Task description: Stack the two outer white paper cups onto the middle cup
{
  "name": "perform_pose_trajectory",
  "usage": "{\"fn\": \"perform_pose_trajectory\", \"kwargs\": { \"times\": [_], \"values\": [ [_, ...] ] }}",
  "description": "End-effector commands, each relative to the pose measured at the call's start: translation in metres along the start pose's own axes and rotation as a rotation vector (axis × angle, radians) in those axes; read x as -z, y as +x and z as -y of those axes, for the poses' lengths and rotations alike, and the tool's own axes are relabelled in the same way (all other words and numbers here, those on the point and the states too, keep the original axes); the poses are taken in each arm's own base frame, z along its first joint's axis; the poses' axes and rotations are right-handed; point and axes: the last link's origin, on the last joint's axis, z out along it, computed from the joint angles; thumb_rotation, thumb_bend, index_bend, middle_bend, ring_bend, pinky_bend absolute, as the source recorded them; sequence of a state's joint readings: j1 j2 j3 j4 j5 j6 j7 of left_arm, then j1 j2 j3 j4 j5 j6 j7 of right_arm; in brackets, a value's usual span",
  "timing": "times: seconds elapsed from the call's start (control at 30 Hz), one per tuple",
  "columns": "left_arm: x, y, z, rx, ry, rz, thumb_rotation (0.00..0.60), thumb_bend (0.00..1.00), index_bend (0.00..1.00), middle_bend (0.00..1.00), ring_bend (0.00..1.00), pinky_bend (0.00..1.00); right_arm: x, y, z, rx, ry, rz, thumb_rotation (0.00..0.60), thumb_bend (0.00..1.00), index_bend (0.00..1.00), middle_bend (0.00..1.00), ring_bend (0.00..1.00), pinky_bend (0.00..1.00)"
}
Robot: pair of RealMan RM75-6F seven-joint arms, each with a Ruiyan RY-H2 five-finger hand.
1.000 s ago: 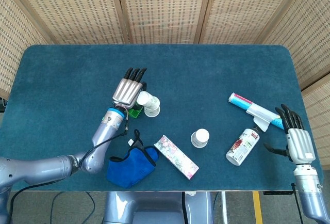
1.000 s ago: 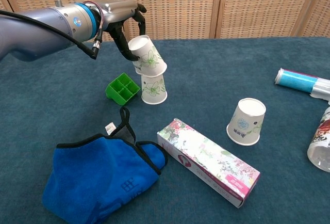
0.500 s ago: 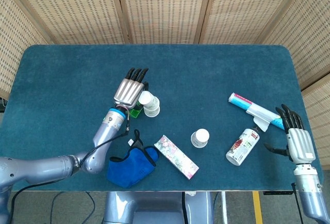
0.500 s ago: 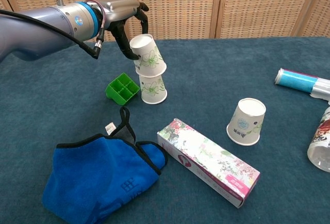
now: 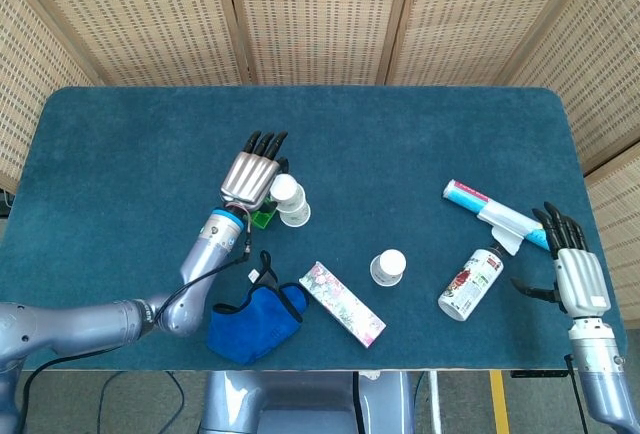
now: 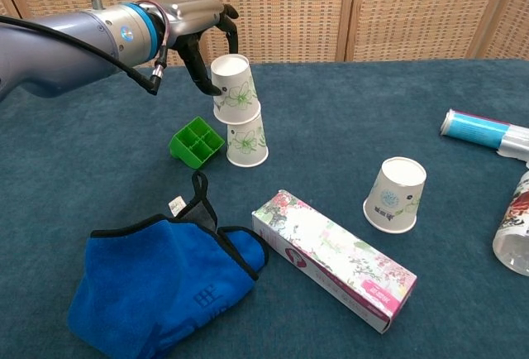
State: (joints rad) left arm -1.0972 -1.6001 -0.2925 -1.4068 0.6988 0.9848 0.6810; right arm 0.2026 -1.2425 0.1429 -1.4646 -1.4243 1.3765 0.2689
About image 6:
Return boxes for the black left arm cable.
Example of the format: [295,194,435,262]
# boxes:
[0,15,169,96]

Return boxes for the long floral cardboard box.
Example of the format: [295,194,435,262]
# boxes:
[251,189,417,335]

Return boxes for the blue cloth with black trim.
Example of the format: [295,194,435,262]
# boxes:
[67,170,270,359]

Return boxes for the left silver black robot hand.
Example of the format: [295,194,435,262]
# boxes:
[156,0,240,97]

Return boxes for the blue and white lint roller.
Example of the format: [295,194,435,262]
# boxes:
[439,108,529,169]

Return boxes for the green flower paper cup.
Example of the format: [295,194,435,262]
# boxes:
[225,111,269,169]
[209,54,262,126]

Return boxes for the blue emblem paper cup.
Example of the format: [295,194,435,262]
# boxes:
[362,156,427,234]

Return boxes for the dark teal table mat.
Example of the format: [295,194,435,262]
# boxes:
[0,59,529,359]

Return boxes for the clear bottle with red label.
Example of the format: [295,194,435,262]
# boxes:
[492,170,529,276]

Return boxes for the green plastic grid tray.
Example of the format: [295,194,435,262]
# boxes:
[169,116,226,170]

